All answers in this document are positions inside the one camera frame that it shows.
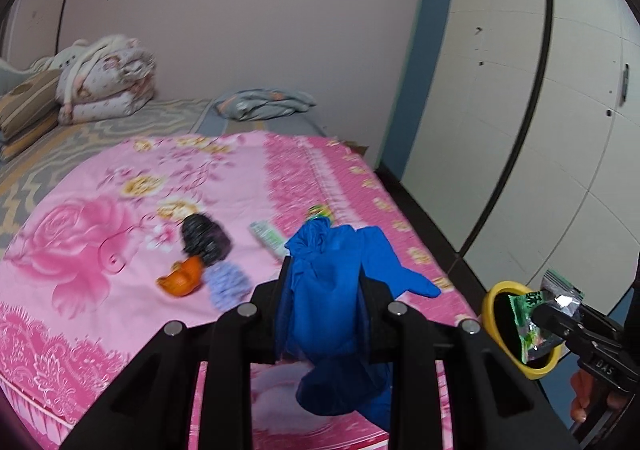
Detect green snack bag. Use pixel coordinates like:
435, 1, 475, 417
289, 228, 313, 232
306, 204, 334, 223

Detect white plush bear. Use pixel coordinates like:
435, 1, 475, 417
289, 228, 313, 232
29, 39, 89, 72

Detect yellow rim trash bin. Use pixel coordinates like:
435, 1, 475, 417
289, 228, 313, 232
480, 281, 562, 381

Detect pink floral bed cover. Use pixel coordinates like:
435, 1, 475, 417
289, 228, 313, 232
1, 132, 472, 449

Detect folded floral quilt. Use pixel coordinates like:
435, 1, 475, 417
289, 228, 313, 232
55, 34, 156, 125

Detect person right hand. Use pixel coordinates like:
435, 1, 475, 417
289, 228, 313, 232
570, 369, 628, 423

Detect grey blue folded blanket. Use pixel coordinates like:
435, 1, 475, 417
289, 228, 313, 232
213, 88, 317, 122

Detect white green wrapper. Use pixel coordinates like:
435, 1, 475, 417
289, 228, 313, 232
248, 221, 288, 261

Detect blue plastic bag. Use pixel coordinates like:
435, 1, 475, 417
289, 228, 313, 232
274, 217, 440, 430

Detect orange snack wrapper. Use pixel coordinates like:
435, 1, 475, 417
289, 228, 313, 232
156, 256, 204, 297

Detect white wardrobe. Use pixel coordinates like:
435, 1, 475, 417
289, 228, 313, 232
380, 0, 639, 313

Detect black plastic bag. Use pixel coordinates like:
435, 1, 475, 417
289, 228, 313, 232
180, 213, 232, 267

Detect green silver snack packet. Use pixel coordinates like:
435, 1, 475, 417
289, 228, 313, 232
509, 269, 584, 364

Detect lavender crumpled paper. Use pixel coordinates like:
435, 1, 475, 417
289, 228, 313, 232
203, 261, 252, 311

